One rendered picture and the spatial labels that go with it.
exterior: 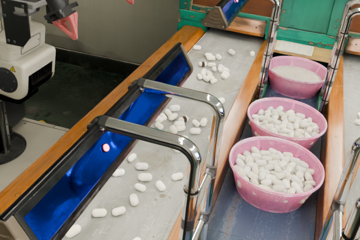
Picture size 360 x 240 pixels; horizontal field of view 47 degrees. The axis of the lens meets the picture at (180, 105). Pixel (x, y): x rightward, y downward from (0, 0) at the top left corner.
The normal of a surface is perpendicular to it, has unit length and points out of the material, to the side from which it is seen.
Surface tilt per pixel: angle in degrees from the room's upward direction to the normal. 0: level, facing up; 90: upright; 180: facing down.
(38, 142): 0
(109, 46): 90
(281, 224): 0
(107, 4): 90
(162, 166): 0
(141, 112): 58
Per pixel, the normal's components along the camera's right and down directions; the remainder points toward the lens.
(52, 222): 0.84, -0.27
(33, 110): 0.08, -0.87
